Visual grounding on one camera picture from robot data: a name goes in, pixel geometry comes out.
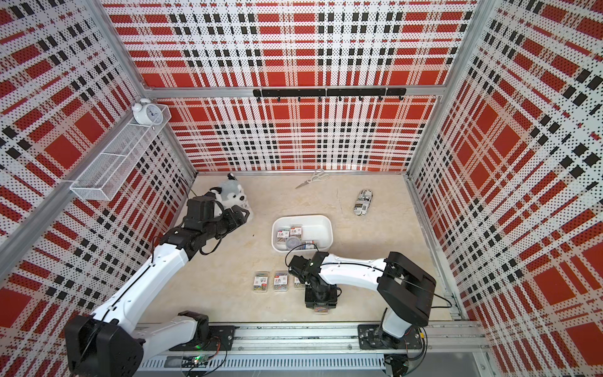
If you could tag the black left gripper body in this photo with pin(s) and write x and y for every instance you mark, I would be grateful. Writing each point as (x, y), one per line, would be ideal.
(223, 225)

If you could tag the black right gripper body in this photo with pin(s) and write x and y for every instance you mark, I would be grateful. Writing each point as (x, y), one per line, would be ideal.
(325, 297)

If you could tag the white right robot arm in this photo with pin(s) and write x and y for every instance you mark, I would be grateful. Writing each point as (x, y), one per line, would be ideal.
(407, 289)

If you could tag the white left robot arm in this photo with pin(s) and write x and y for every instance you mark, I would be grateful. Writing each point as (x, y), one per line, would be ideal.
(106, 342)

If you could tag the white plastic storage box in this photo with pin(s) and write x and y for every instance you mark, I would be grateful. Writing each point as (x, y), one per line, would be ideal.
(317, 228)

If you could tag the grey white husky plush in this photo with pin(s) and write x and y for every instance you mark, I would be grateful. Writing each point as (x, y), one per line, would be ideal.
(230, 193)

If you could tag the round clear clip tub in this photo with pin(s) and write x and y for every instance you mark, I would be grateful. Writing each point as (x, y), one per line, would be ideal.
(292, 242)

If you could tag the white alarm clock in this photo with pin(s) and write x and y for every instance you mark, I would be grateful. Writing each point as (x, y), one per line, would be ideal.
(147, 113)

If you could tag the white wire mesh shelf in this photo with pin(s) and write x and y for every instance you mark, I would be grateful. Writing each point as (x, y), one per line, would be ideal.
(105, 175)

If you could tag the white handled scissors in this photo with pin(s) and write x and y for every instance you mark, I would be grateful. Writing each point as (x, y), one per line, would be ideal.
(318, 175)

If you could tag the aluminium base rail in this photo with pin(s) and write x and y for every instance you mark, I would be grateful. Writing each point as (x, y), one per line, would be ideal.
(443, 348)

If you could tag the black hook rail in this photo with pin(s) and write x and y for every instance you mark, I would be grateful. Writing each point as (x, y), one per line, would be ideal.
(331, 92)

